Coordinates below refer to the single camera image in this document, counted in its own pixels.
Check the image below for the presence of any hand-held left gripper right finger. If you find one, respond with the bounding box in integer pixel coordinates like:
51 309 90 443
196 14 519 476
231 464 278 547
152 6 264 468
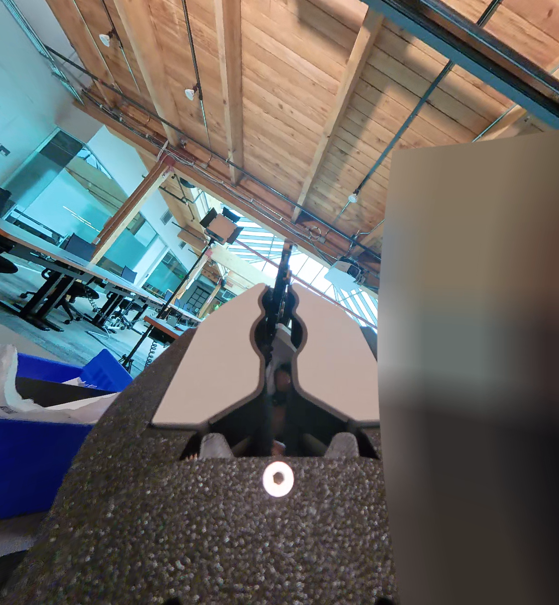
288 282 380 427

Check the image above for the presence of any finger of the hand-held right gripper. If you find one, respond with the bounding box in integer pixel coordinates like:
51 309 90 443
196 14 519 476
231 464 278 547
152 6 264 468
268 327 300 367

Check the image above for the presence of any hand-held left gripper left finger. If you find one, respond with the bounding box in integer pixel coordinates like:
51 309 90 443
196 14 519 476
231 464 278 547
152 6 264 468
152 282 269 429

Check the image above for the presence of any round black lego assembly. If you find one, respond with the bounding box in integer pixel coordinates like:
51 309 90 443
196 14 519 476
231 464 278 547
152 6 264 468
262 239 295 342

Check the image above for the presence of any blue plastic bin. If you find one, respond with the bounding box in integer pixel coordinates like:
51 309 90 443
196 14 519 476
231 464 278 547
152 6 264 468
0 342 135 525

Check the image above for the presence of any wooden table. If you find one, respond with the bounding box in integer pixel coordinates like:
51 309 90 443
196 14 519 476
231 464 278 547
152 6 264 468
142 313 189 346
0 205 168 332

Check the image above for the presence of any white ceiling projector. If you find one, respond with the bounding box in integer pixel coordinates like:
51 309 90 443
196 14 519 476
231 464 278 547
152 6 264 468
323 256 370 290

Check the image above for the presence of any light stand with panel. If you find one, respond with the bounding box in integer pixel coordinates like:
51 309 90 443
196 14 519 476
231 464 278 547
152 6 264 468
120 205 245 370

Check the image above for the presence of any black booklet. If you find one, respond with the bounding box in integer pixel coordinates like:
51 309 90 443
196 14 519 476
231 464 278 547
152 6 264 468
14 375 118 409

